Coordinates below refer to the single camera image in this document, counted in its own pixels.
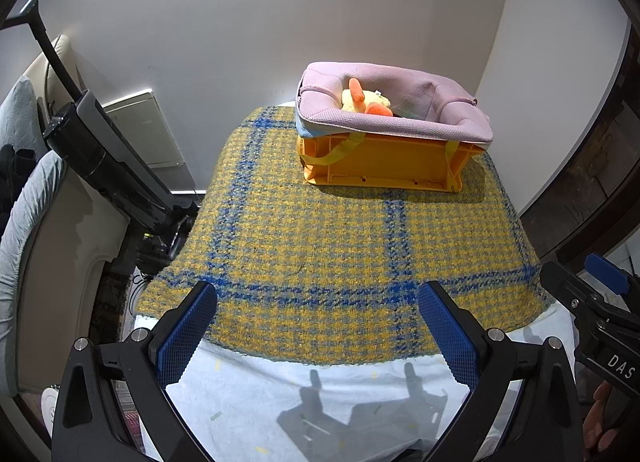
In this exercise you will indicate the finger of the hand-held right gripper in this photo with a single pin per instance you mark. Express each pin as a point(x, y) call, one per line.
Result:
point(607, 272)
point(570, 287)

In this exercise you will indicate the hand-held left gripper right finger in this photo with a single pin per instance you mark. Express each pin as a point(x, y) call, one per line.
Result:
point(450, 337)

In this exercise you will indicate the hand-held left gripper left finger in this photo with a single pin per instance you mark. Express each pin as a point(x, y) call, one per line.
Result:
point(185, 337)

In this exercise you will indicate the pink fabric bag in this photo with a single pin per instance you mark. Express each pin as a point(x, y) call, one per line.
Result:
point(400, 129)

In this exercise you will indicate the yellow duck plush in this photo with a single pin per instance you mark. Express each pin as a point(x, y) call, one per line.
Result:
point(357, 99)

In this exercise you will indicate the person's right hand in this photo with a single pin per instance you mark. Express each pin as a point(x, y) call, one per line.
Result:
point(597, 422)

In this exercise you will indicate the dark wooden furniture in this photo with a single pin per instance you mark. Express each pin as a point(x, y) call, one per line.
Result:
point(575, 202)

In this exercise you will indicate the white sheet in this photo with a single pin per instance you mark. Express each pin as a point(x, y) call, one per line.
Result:
point(250, 397)

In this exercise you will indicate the beige leather chair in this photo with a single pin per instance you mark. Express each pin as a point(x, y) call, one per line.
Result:
point(75, 252)

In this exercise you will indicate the yellow blue plaid blanket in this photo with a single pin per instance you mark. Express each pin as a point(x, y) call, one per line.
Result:
point(325, 252)

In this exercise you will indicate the white shoe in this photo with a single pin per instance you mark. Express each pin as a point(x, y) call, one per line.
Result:
point(50, 409)

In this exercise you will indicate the orange plastic crate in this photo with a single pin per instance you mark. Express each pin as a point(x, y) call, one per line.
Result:
point(390, 164)

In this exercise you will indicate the grey quilted cushion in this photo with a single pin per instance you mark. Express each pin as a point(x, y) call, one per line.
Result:
point(25, 242)
point(17, 117)

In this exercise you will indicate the black grey stick vacuum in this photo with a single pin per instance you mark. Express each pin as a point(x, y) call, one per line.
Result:
point(100, 142)

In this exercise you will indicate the black metal frame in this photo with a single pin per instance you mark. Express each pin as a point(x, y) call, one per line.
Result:
point(50, 47)

